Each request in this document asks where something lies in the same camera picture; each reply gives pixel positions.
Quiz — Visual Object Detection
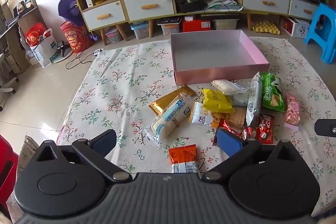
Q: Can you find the round stand with black handle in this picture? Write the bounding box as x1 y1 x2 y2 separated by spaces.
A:
54 40 74 60

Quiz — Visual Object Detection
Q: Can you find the small clear storage bin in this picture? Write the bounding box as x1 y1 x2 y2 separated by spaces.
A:
105 27 123 44

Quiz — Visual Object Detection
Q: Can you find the clear cracker packet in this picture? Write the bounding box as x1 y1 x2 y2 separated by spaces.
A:
225 107 248 132

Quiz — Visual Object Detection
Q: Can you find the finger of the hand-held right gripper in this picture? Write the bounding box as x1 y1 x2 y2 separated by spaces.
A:
314 119 336 138

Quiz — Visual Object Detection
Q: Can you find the clear bin with blue lid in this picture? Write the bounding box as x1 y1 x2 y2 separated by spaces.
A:
130 21 151 40

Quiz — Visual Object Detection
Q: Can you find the low wooden drawer cabinet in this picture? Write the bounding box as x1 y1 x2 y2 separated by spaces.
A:
123 0 319 38

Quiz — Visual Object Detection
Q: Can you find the white shopping bag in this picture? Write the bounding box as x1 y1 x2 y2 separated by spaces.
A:
30 28 57 68

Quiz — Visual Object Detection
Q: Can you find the floral cloth mat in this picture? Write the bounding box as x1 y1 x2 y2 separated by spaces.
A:
5 37 336 216

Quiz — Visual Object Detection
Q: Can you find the red gift bag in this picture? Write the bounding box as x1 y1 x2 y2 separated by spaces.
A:
26 22 48 46

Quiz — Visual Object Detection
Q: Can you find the pink cardboard box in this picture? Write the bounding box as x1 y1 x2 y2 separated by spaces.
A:
170 29 270 86

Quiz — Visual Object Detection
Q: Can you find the white office chair base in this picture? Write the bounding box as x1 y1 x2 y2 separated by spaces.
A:
0 53 19 111

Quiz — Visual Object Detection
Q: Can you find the long white blue bread packet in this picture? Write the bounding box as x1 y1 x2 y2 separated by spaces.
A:
142 97 194 149

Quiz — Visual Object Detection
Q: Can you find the clear white pastry packet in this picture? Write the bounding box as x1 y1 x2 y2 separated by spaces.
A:
211 79 250 107

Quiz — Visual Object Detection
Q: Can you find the tall wooden shelf cabinet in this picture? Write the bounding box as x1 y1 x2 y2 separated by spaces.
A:
67 0 129 46

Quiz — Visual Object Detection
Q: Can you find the gold snack packet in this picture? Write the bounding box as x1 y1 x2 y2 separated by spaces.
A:
148 85 196 117

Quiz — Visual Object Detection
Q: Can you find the pink nougat packet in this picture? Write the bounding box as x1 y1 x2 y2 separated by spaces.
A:
284 93 301 131

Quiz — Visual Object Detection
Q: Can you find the lotus root chip packet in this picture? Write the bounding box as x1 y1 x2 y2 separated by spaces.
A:
211 112 227 128

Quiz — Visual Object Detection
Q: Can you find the white plastic bin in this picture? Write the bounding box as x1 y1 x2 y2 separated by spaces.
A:
211 19 240 30

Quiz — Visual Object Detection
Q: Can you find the wooden storage rack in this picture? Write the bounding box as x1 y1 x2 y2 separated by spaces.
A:
0 0 40 77

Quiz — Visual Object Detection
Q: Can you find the pile of papers and bags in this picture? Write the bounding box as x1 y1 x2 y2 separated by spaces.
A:
206 0 243 12

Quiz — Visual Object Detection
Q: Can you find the green biscuit packet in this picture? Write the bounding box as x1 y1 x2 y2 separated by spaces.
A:
261 72 286 113

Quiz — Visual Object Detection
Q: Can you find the black case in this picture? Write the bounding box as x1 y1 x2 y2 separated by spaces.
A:
175 0 208 13

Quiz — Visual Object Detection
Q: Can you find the small white cartoon-print packet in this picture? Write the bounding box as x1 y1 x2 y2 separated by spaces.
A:
188 102 214 126

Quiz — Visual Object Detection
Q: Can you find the yellow egg tray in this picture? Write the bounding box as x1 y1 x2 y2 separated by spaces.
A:
252 20 280 34

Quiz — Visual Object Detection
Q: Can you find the red chair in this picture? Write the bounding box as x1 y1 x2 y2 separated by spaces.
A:
0 135 19 210

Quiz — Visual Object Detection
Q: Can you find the red snack packet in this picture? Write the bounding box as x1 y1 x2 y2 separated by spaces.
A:
256 114 276 145

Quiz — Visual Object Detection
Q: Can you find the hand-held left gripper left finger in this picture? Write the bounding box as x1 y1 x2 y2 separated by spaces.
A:
35 129 133 184

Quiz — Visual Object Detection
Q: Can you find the small red candy packet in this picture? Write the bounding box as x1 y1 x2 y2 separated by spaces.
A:
216 119 256 140

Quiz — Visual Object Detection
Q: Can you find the white printed box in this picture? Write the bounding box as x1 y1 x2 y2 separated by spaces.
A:
281 17 311 39

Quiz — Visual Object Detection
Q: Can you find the clear bin with dark lid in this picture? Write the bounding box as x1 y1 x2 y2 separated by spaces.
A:
157 17 182 35

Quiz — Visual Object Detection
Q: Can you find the blue plastic stool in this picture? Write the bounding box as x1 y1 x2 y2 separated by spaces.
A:
304 3 336 65

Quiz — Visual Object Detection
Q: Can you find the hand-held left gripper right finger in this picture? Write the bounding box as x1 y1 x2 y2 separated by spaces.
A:
203 127 305 184

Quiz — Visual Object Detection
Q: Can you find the purple hat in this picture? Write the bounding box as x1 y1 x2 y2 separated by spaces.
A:
58 0 84 26

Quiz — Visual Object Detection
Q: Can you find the red printed bag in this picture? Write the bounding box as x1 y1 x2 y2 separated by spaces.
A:
60 21 93 54

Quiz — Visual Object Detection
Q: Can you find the orange white snack packet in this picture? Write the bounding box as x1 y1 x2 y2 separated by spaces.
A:
168 144 202 174

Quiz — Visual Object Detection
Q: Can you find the red cardboard box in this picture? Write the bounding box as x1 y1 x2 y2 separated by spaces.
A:
182 20 212 33

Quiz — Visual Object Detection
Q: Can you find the yellow snack packet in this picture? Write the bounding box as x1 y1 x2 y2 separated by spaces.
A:
201 88 235 114

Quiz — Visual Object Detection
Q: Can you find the long white grey packet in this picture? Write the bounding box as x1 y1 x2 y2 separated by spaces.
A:
245 71 263 135

